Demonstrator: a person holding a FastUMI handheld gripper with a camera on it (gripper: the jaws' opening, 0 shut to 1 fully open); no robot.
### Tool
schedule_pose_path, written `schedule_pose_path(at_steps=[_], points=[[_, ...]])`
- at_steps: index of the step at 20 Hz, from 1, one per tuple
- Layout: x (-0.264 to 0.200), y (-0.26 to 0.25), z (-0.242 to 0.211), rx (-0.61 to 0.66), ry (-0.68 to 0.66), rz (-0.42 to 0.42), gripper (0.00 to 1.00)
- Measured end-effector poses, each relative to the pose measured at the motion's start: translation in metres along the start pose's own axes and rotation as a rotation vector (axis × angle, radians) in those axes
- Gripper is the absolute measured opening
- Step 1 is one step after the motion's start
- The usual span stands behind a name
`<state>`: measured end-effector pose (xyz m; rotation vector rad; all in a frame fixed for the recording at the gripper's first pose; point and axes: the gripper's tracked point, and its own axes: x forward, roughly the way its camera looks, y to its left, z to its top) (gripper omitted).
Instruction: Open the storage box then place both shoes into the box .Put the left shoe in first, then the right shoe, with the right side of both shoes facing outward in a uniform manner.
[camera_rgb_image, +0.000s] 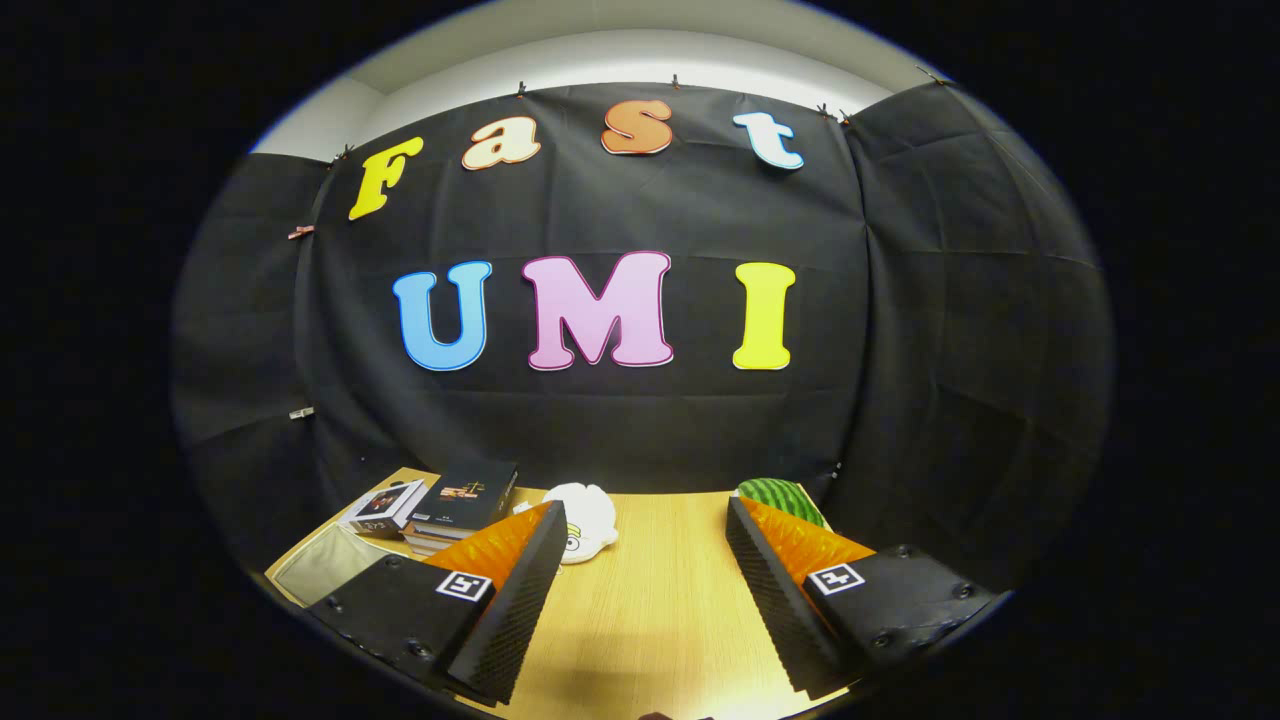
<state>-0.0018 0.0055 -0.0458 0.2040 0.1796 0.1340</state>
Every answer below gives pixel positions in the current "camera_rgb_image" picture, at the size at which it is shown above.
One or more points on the brown cover book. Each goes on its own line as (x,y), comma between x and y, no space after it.
(435,535)
(425,548)

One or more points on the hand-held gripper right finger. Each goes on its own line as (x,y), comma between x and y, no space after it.
(790,620)

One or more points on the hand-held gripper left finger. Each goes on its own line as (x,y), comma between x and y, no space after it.
(505,620)

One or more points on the white plush toy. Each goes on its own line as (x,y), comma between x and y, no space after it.
(592,520)

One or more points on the black backdrop cloth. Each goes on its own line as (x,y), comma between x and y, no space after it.
(900,350)

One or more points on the white portrait cover book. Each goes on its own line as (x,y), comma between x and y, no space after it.
(385,505)

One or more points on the grey fabric storage box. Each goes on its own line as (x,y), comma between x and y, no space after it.
(320,565)

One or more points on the watermelon slice plush toy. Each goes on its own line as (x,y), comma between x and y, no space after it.
(785,495)

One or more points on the black hardcover book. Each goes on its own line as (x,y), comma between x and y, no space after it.
(465,495)

